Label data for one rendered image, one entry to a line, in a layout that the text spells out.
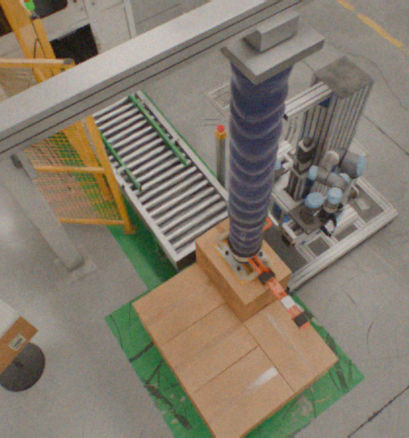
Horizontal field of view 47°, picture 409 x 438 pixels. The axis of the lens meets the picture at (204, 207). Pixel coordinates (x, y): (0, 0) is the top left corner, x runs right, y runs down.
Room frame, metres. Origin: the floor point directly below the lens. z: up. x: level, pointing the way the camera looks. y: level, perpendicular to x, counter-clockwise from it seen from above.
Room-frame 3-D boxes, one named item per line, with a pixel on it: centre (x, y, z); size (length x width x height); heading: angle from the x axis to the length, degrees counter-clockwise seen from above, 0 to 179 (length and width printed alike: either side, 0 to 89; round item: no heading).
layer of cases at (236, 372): (0.93, -0.14, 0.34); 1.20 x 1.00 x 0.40; 31
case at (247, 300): (1.35, -0.24, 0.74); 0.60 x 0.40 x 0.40; 32
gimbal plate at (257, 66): (1.33, -0.25, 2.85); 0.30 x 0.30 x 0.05; 31
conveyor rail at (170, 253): (2.51, 0.84, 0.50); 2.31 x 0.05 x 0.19; 31
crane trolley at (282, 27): (1.33, -0.25, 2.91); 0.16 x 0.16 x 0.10; 31
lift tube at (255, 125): (1.34, -0.25, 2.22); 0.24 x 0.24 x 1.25
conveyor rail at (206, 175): (2.84, 0.29, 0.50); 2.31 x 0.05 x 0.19; 31
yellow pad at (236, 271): (1.30, -0.17, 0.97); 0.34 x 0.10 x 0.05; 30
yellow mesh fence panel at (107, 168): (2.16, 1.10, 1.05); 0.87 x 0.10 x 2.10; 83
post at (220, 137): (2.42, -0.17, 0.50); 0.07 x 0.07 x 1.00; 31
